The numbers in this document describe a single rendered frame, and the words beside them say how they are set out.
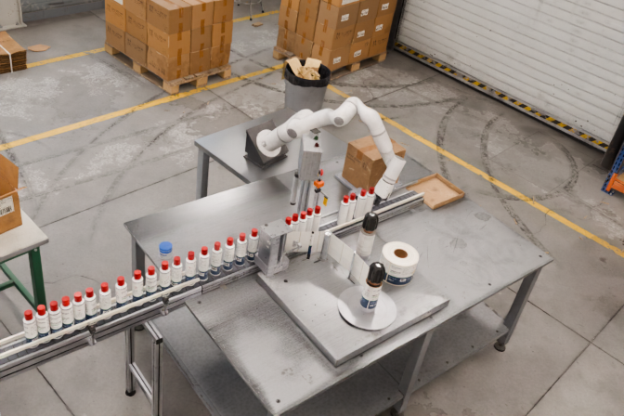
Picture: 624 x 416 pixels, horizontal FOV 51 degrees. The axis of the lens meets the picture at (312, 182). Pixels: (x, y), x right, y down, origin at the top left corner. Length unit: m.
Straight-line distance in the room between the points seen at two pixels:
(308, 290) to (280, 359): 0.45
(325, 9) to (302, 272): 4.23
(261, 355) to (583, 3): 5.30
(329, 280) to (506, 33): 4.85
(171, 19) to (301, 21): 1.65
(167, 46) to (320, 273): 3.71
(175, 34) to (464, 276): 3.97
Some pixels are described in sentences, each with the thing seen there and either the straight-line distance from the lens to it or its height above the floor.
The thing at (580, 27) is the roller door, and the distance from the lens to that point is 7.44.
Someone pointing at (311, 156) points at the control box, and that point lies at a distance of 3.44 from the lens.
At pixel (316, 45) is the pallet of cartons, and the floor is 0.37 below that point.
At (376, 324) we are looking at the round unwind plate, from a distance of 3.37.
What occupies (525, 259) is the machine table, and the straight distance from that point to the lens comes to 4.21.
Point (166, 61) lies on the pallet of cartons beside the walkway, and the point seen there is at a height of 0.35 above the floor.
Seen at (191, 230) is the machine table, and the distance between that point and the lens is 3.83.
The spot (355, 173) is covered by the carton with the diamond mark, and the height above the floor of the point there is 0.95.
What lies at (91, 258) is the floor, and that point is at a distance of 4.92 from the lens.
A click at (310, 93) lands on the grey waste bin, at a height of 0.47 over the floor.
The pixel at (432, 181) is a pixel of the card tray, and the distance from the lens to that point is 4.61.
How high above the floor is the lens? 3.28
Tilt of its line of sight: 34 degrees down
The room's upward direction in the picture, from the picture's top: 10 degrees clockwise
